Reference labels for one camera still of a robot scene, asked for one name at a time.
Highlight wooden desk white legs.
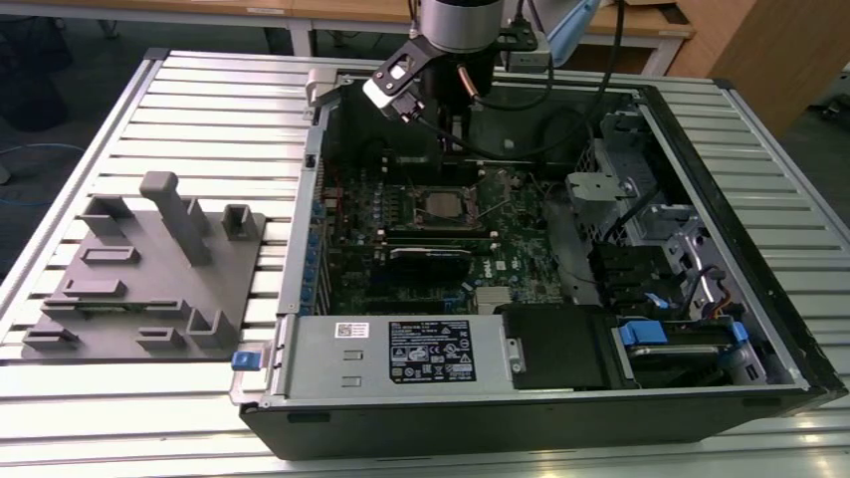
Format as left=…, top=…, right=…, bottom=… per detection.
left=291, top=0, right=698, bottom=76
left=0, top=0, right=313, bottom=56

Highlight metal drive cage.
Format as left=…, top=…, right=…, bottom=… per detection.
left=583, top=112, right=751, bottom=320

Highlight blue disk carrier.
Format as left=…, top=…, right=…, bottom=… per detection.
left=613, top=321, right=750, bottom=359

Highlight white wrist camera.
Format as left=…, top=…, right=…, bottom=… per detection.
left=505, top=48, right=553, bottom=72
left=361, top=47, right=429, bottom=123

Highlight grey plastic parts rack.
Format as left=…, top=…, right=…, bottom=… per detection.
left=18, top=170, right=268, bottom=362

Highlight blue floor cable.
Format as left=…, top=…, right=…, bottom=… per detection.
left=0, top=141, right=88, bottom=208

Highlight silver square CPU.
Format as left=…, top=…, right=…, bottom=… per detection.
left=424, top=192, right=467, bottom=219

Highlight CPU socket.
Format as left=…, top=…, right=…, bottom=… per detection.
left=409, top=184, right=484, bottom=233

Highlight dark wheeled stand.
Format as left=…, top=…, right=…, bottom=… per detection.
left=806, top=67, right=850, bottom=123

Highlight silver hard disk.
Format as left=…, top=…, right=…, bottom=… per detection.
left=623, top=343, right=724, bottom=359

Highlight black open PC case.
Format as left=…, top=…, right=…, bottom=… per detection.
left=228, top=67, right=850, bottom=462

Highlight wooden cabinet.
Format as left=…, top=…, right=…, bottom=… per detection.
left=683, top=0, right=850, bottom=138

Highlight grey case latch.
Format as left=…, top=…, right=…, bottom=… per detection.
left=304, top=68, right=340, bottom=109

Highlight green motherboard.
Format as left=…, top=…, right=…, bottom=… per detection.
left=316, top=148, right=579, bottom=318

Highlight coloured wire bundle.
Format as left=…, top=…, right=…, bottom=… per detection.
left=702, top=292, right=739, bottom=321

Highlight black plastic bracket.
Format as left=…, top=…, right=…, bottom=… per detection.
left=589, top=243, right=679, bottom=308

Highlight black case cable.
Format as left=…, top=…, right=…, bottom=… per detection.
left=603, top=182, right=660, bottom=244
left=535, top=106, right=595, bottom=169

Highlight black expansion slot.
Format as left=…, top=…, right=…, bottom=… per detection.
left=357, top=297, right=465, bottom=313

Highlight black graphics card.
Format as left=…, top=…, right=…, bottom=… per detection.
left=387, top=245, right=473, bottom=291

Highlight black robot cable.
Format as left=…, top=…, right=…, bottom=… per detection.
left=415, top=112, right=539, bottom=163
left=473, top=0, right=629, bottom=111

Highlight silver metal bracket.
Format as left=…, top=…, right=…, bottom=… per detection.
left=564, top=171, right=632, bottom=215

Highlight black RAM slot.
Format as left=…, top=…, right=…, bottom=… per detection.
left=384, top=226, right=500, bottom=239
left=391, top=156, right=483, bottom=171
left=384, top=237, right=499, bottom=250

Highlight thin metal locking lever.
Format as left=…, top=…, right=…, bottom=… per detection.
left=475, top=189, right=529, bottom=224

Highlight copper cable connector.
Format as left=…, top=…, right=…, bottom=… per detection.
left=453, top=64, right=477, bottom=102

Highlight silver power supply unit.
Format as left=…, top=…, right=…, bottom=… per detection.
left=275, top=314, right=517, bottom=399

